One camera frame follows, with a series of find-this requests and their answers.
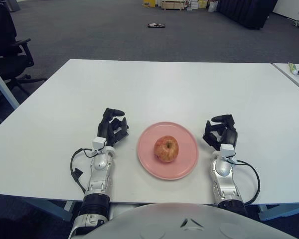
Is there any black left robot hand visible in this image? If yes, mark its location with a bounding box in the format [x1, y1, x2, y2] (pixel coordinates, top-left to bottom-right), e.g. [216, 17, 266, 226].
[97, 107, 130, 147]

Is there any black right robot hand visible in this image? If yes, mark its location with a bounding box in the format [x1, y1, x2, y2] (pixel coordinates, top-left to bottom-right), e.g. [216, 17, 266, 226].
[202, 114, 239, 151]

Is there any red yellow apple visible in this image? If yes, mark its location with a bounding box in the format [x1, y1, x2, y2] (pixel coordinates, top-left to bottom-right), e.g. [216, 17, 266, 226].
[153, 135, 179, 163]

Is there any pink round plate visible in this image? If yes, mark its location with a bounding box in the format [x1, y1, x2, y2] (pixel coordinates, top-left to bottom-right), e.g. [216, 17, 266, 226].
[137, 121, 199, 181]

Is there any green white tube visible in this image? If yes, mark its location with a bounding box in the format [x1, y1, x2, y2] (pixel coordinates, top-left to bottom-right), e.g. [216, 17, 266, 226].
[288, 62, 299, 75]

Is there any grey robot torso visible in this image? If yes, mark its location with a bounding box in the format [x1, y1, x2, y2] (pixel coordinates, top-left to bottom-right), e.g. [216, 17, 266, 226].
[72, 202, 292, 239]

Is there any pale blue table leg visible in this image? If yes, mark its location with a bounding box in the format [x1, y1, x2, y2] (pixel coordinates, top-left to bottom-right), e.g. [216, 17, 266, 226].
[0, 61, 20, 110]

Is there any black curtain partition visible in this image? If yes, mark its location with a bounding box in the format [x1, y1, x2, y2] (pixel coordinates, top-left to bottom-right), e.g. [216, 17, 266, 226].
[216, 0, 279, 30]

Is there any wooden pallet crate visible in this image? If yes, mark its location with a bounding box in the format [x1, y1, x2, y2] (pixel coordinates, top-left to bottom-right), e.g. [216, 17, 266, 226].
[161, 0, 189, 11]

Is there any black office chair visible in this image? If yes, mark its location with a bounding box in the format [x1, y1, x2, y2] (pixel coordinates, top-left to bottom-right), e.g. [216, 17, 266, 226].
[0, 0, 48, 104]

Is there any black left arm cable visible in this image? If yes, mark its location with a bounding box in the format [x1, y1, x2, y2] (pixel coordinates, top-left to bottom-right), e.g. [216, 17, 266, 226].
[69, 147, 105, 194]

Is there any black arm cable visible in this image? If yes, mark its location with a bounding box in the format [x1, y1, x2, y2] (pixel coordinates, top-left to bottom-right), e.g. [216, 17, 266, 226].
[69, 147, 105, 194]
[230, 159, 261, 205]

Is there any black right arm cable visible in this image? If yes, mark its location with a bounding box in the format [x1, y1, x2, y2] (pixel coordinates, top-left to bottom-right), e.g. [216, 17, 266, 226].
[230, 159, 261, 205]

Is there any grey blue table frame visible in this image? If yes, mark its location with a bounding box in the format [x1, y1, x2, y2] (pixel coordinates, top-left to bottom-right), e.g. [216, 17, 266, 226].
[22, 198, 299, 221]

